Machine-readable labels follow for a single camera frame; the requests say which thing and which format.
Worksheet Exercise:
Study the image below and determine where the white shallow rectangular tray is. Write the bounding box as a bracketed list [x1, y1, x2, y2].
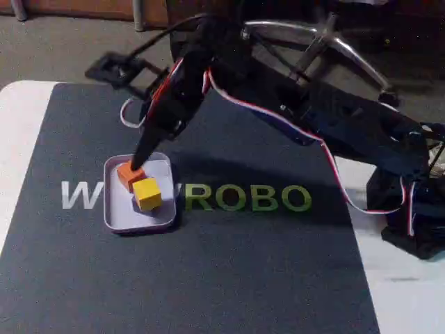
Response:
[103, 152, 179, 234]

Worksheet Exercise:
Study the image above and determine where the black camera cable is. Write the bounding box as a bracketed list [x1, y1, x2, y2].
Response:
[127, 13, 210, 61]

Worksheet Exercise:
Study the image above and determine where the grey metal leg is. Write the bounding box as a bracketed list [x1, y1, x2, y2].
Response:
[133, 0, 146, 33]
[10, 0, 28, 22]

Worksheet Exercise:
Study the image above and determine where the red white striped servo cable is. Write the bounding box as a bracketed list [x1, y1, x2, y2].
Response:
[202, 67, 417, 238]

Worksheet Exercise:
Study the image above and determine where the black camera mount frame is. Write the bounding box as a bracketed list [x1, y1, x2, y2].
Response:
[84, 51, 168, 97]

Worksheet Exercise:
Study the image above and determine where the brown wooden board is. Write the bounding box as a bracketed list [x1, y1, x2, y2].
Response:
[0, 0, 168, 21]

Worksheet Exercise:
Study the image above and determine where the chrome office chair base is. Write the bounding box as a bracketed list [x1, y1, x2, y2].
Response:
[241, 13, 398, 102]

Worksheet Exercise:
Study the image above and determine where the white looped cable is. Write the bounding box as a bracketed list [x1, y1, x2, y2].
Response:
[119, 98, 147, 129]

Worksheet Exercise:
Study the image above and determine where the orange wooden cube block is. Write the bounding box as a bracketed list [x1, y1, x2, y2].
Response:
[117, 162, 146, 191]

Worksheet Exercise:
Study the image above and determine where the dark mat with printed letters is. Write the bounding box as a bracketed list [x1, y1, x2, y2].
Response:
[0, 82, 382, 334]

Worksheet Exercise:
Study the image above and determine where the yellow wooden cube block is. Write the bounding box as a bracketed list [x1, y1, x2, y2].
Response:
[132, 177, 163, 212]

